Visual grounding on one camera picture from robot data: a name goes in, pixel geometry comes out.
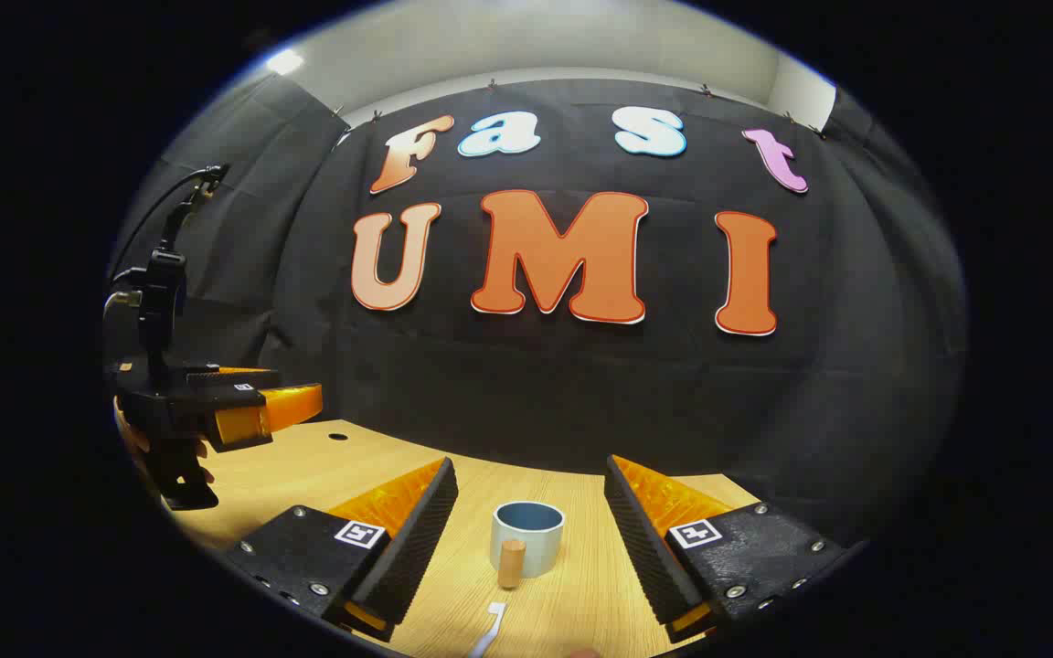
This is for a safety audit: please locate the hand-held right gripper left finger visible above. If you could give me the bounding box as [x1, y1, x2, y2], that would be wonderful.
[225, 456, 460, 643]

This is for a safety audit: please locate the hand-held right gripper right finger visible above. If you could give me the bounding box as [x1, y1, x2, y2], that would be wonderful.
[603, 454, 849, 644]

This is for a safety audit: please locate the blue cup with wooden handle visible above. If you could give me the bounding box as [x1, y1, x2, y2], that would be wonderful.
[490, 501, 567, 591]

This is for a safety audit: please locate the white toothbrush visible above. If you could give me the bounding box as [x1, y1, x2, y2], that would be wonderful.
[466, 601, 508, 658]

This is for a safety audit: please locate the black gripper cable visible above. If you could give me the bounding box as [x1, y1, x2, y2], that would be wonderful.
[104, 164, 228, 316]

